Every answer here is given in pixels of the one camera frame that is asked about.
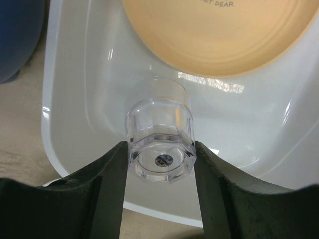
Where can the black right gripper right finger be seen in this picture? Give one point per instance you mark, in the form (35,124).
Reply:
(237,205)

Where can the blue trash bin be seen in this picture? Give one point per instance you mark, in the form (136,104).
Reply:
(21,25)

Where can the yellow plastic plate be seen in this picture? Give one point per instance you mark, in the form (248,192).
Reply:
(220,38)

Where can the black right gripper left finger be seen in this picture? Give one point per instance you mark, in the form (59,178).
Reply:
(87,204)

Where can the clear wine glass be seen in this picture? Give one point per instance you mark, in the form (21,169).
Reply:
(159,130)

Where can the white plastic tub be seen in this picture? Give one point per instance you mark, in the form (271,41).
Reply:
(265,122)

